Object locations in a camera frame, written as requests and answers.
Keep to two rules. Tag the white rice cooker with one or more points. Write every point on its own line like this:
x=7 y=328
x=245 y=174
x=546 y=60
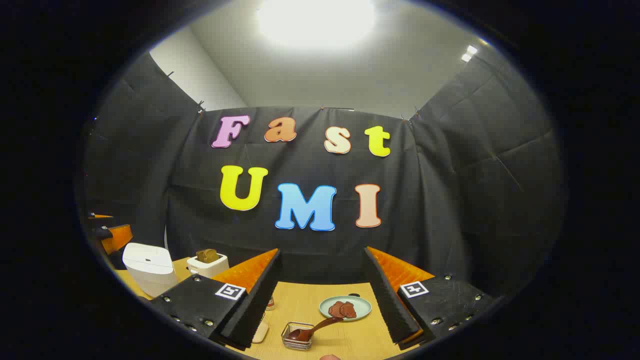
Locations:
x=147 y=270

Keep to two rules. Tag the white toaster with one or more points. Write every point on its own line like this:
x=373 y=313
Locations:
x=210 y=267

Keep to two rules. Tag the pale green plate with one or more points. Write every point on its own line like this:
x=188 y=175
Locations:
x=362 y=306

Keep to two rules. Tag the dark wooden spoon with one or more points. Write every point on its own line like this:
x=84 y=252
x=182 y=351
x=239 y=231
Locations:
x=320 y=327

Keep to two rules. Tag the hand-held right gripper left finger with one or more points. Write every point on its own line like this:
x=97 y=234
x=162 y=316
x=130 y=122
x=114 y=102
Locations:
x=252 y=310

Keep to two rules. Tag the small ceiling light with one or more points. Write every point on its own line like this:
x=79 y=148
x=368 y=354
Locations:
x=469 y=53

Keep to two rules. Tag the clear plastic bottle red label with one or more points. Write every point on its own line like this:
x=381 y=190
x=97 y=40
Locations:
x=270 y=303

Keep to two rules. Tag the toasted bread slice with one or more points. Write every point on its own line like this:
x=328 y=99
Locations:
x=214 y=254
x=202 y=257

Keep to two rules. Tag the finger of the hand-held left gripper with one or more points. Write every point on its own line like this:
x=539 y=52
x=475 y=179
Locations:
x=100 y=217
x=115 y=237

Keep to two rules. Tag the white divided grain dish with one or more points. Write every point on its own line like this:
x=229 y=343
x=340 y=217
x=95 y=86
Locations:
x=260 y=332

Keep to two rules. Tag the brown meat piece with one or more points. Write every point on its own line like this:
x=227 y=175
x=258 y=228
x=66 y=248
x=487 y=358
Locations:
x=336 y=310
x=350 y=311

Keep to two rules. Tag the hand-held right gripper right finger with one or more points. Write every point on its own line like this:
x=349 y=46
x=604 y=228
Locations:
x=390 y=305

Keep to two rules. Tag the large ceiling light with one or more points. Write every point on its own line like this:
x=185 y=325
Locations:
x=315 y=20

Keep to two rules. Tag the black backdrop cloth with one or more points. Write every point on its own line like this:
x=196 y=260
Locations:
x=300 y=250

